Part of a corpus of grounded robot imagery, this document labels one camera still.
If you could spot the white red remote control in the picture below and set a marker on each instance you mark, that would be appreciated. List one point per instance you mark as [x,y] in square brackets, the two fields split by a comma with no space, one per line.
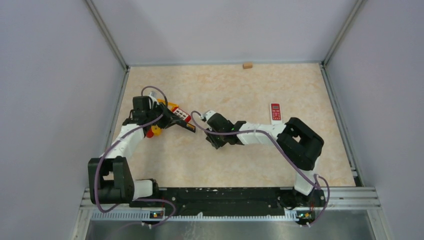
[275,113]

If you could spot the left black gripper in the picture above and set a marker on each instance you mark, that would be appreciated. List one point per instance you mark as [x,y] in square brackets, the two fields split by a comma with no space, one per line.
[168,116]

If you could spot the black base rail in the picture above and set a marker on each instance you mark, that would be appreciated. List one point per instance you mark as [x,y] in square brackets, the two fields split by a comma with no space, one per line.
[231,201]

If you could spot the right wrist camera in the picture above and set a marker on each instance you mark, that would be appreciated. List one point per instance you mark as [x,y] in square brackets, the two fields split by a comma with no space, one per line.
[207,115]

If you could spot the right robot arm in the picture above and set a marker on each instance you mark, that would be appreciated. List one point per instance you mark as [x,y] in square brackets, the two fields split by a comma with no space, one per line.
[296,141]

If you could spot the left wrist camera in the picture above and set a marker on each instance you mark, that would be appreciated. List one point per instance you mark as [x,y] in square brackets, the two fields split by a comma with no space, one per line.
[153,102]

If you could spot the red yellow toy phone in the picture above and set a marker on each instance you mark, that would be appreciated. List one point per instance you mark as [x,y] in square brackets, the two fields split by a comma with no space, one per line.
[178,112]

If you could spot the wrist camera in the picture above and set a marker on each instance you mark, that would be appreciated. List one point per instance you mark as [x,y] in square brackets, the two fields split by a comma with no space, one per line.
[153,102]
[207,115]

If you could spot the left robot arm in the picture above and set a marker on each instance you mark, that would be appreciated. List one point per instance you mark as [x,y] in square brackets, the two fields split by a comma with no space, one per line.
[110,178]

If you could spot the red yellow toy piece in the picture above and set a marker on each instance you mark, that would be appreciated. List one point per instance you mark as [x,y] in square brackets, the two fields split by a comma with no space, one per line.
[154,131]

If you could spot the small wooden block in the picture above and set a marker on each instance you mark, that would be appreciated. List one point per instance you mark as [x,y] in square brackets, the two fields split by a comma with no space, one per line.
[247,65]

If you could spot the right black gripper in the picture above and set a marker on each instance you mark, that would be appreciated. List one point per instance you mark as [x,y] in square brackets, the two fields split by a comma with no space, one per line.
[218,144]

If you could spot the black remote control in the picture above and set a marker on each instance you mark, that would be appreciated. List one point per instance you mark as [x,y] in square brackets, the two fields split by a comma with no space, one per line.
[186,125]

